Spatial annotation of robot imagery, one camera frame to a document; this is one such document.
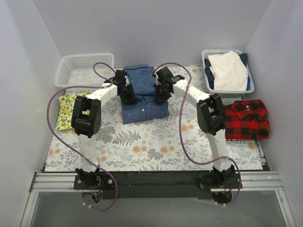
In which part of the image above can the white folded shirt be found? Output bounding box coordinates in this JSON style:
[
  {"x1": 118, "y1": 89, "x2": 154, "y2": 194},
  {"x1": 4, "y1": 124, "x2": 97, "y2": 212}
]
[{"x1": 207, "y1": 51, "x2": 249, "y2": 92}]

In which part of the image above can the floral patterned table mat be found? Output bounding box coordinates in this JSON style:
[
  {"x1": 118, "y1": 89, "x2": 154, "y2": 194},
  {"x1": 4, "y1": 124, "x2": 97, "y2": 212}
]
[{"x1": 44, "y1": 66, "x2": 263, "y2": 172}]

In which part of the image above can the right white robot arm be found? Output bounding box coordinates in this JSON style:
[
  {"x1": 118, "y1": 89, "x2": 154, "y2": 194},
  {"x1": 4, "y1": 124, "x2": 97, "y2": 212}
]
[{"x1": 153, "y1": 67, "x2": 236, "y2": 188}]

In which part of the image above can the left white plastic basket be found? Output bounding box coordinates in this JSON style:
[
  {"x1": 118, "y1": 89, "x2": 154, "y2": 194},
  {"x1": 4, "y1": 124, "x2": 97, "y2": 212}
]
[{"x1": 54, "y1": 53, "x2": 114, "y2": 92}]

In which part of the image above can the red black plaid shirt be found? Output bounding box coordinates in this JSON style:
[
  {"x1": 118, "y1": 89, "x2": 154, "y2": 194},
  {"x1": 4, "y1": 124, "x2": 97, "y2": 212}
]
[{"x1": 224, "y1": 100, "x2": 269, "y2": 140}]

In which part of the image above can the aluminium frame rail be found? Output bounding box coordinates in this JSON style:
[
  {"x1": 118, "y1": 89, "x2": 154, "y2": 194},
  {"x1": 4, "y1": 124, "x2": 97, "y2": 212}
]
[{"x1": 30, "y1": 173, "x2": 76, "y2": 192}]

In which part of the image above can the lemon print folded cloth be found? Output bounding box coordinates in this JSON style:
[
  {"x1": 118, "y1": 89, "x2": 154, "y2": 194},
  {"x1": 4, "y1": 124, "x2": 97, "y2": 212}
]
[{"x1": 55, "y1": 92, "x2": 90, "y2": 131}]

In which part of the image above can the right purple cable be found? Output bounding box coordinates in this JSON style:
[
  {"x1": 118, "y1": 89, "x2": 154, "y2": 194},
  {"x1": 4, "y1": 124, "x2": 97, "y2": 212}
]
[{"x1": 151, "y1": 61, "x2": 242, "y2": 207}]

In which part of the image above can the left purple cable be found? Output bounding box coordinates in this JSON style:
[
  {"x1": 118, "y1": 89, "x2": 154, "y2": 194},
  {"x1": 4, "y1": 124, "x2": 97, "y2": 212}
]
[{"x1": 46, "y1": 61, "x2": 119, "y2": 210}]

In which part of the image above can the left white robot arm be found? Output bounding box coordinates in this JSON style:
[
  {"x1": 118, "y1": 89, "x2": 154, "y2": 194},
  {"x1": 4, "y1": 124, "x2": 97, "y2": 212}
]
[{"x1": 71, "y1": 70, "x2": 137, "y2": 189}]

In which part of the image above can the blue checkered long sleeve shirt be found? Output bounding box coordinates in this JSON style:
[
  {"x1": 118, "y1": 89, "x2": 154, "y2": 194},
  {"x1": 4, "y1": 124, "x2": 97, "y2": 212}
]
[{"x1": 122, "y1": 64, "x2": 169, "y2": 124}]

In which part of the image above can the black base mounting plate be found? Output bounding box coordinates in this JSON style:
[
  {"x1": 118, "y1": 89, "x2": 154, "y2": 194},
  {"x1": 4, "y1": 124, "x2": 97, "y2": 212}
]
[{"x1": 73, "y1": 171, "x2": 241, "y2": 200}]

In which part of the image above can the purple cable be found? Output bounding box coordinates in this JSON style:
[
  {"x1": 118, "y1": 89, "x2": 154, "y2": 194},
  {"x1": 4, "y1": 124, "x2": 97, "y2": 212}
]
[
  {"x1": 46, "y1": 61, "x2": 119, "y2": 210},
  {"x1": 151, "y1": 61, "x2": 242, "y2": 207}
]

